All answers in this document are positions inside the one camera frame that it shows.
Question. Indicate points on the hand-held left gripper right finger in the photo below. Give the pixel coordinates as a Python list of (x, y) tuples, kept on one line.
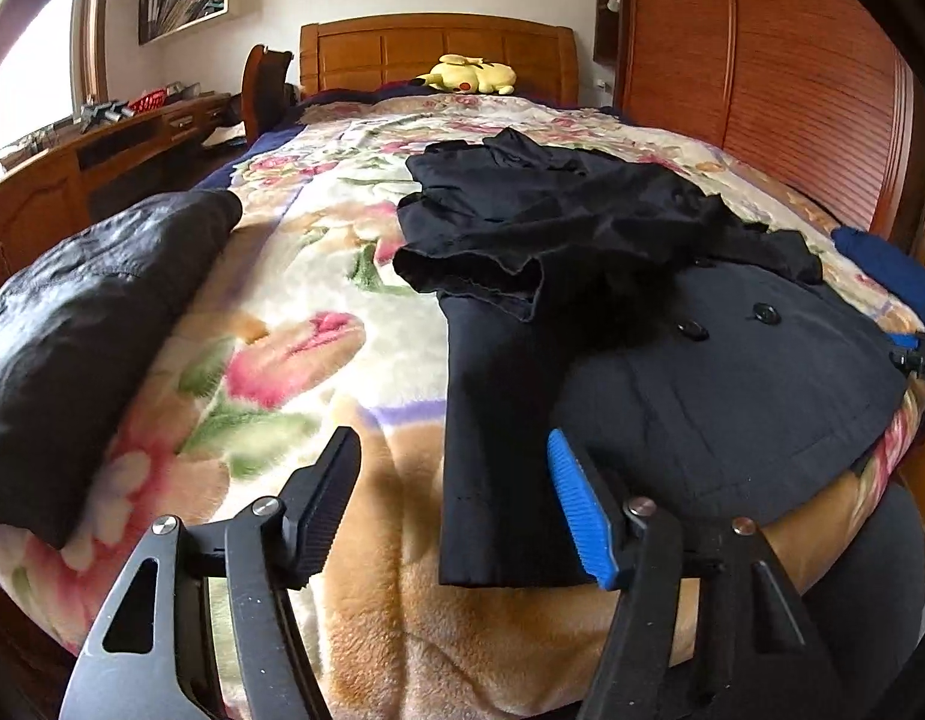
[(582, 510)]

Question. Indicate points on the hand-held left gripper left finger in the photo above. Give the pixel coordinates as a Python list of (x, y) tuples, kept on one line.
[(327, 510)]

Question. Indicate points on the floral blanket bed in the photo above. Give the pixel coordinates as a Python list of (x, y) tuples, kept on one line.
[(297, 360)]

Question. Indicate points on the yellow plush toy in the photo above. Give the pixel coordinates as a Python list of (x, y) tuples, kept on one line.
[(470, 76)]

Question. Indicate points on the wooden slatted wardrobe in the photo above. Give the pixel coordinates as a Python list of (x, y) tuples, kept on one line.
[(770, 60)]

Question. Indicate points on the dark grey folded jacket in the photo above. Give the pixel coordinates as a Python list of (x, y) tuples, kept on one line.
[(80, 330)]

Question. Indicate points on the black devices on desk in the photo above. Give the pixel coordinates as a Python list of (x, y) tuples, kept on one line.
[(102, 112)]

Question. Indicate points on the black button coat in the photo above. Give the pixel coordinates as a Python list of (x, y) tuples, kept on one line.
[(732, 420)]

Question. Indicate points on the wooden chair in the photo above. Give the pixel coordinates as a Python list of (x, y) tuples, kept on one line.
[(264, 90)]

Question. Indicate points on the wooden desk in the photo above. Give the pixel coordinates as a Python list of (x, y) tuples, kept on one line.
[(50, 180)]

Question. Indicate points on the window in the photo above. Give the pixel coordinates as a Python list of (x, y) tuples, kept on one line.
[(35, 67)]

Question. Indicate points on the wooden bed headboard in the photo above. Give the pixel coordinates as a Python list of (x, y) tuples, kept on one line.
[(402, 52)]

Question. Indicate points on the red basket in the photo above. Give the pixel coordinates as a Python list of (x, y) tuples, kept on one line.
[(149, 100)]

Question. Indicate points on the person's leg in grey pants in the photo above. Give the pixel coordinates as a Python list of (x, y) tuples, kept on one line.
[(860, 615)]

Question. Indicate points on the blue cloth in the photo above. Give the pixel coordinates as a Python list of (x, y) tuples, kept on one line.
[(894, 277)]

